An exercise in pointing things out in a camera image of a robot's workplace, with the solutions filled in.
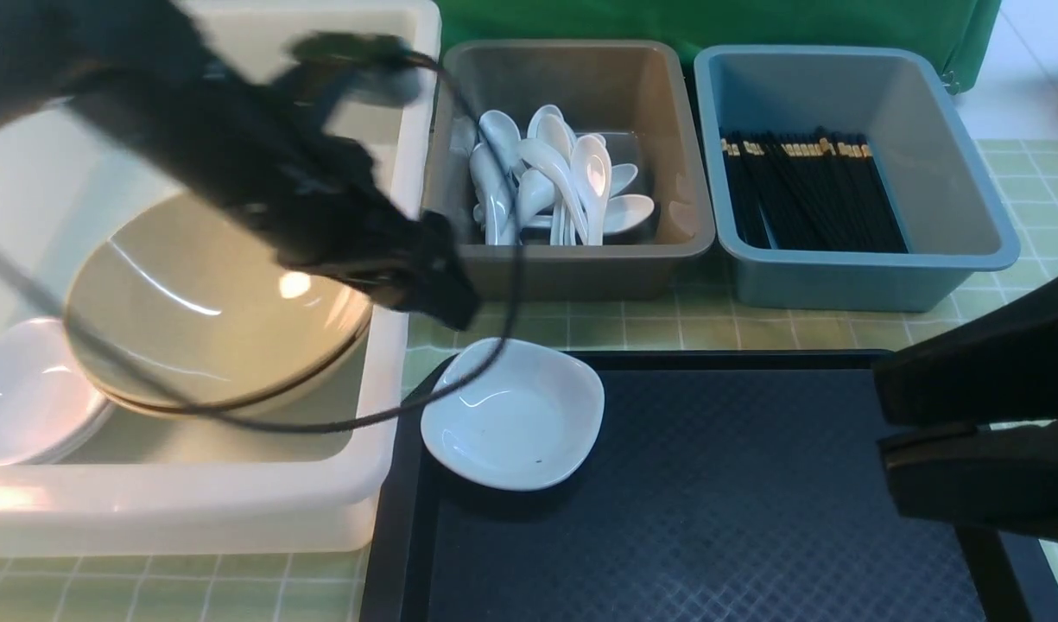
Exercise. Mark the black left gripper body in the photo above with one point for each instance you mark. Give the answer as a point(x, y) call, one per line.
point(267, 162)

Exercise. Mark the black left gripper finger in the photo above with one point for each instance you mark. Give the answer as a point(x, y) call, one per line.
point(432, 280)

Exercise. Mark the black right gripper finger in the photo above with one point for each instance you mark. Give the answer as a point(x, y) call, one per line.
point(1002, 367)
point(1003, 479)

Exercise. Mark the white square dish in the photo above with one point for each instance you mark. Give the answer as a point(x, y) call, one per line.
point(527, 424)

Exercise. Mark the tan noodle bowl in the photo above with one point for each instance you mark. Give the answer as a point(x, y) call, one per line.
point(201, 304)

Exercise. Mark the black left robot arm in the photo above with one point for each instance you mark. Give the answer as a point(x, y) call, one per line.
point(142, 73)

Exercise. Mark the tan bowl in tub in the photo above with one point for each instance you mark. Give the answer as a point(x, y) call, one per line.
point(256, 408)

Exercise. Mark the white spoon left front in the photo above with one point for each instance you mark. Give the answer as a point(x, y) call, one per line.
point(494, 196)

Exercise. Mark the white spoon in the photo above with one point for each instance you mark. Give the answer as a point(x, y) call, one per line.
point(504, 136)
point(494, 196)
point(626, 212)

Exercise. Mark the white spoon top left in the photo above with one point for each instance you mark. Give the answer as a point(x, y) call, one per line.
point(504, 136)

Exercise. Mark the white spoon upright bright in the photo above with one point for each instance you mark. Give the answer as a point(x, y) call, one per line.
point(591, 168)

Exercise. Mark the white spoon far right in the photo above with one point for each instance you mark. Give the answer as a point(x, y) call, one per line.
point(626, 212)

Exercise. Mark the blue chopstick bin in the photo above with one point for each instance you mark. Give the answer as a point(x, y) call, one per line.
point(944, 199)

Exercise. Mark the bundle of black chopsticks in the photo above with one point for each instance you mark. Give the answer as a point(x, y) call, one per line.
point(819, 191)

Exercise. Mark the grey-brown spoon bin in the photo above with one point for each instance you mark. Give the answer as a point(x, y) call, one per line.
point(629, 94)

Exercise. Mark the black serving tray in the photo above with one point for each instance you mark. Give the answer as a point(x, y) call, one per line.
point(723, 486)

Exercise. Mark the large white plastic tub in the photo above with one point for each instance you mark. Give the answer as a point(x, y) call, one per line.
point(143, 486)

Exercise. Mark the green cloth backdrop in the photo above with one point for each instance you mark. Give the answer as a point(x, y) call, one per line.
point(952, 36)

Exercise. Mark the white dish in tub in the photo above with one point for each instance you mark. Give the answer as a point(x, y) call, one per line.
point(48, 407)

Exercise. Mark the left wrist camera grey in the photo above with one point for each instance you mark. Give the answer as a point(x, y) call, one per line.
point(375, 69)

